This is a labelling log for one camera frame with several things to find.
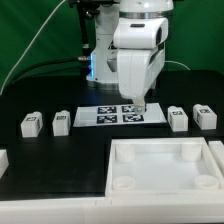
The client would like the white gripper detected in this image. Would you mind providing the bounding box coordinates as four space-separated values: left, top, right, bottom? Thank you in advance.
133 98 146 114

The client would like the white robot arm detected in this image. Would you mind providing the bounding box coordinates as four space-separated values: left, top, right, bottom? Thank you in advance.
87 0 174 114

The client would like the white paper with tags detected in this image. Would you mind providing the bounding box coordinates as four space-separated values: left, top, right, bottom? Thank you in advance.
73 103 166 127

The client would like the green backdrop curtain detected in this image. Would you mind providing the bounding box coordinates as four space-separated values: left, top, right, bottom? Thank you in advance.
0 0 224 85

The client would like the black cable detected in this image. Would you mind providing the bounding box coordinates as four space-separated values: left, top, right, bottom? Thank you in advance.
6 57 92 88

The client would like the white cable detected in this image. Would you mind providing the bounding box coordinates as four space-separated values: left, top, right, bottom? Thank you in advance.
0 0 68 96

